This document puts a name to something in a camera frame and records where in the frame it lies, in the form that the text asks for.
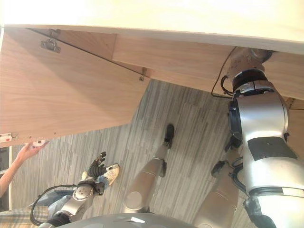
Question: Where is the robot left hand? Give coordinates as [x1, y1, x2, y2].
[85, 151, 108, 197]

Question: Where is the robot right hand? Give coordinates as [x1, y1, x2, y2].
[228, 46, 274, 77]

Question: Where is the wooden office cabinet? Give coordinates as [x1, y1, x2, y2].
[26, 23, 304, 117]

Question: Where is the wooden cabinet door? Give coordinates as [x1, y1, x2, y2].
[0, 26, 152, 146]

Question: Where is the grey robot torso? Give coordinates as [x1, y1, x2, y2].
[38, 212, 155, 228]

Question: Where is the silver robot left leg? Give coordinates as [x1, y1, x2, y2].
[123, 142, 172, 214]

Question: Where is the silver robot leg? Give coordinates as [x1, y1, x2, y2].
[193, 140, 245, 228]
[123, 142, 172, 214]

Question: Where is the person's leg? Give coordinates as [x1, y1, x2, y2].
[35, 187, 79, 220]

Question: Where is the small white object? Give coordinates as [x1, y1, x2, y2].
[29, 140, 50, 150]

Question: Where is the person's hand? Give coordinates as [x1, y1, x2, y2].
[18, 143, 40, 160]

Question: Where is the dark robot left foot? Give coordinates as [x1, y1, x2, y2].
[163, 123, 175, 144]

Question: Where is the dark robot foot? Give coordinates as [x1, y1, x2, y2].
[163, 123, 175, 144]
[210, 160, 226, 178]

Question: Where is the person's torso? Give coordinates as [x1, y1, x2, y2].
[0, 206, 49, 228]

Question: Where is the metal door hinge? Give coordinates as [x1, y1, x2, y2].
[39, 28, 61, 54]
[138, 67, 148, 82]

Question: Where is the dark robot right foot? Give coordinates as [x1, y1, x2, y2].
[210, 160, 226, 178]

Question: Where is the silver robot right leg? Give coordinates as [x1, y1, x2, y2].
[193, 140, 245, 228]

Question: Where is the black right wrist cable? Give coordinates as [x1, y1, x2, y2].
[211, 46, 238, 98]

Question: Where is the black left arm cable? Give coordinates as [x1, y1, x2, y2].
[29, 184, 80, 225]

